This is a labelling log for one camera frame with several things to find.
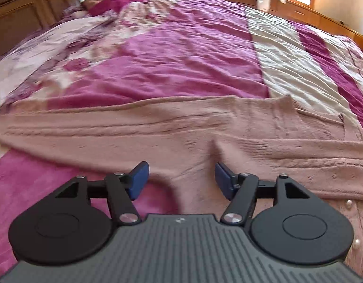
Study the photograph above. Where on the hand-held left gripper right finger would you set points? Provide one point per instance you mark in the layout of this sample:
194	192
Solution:
223	180

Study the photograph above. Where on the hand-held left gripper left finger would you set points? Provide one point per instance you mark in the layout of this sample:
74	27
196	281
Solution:
139	179

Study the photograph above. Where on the pink knit sweater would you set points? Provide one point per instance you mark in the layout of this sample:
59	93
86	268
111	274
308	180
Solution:
181	132

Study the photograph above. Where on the magenta and white bedspread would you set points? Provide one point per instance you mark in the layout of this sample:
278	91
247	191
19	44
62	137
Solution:
181	56

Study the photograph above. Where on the crumpled floral duvet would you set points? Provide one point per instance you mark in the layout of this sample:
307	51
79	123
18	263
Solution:
116	3

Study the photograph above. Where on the wooden headboard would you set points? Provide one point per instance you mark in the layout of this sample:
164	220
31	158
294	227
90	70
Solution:
22	8

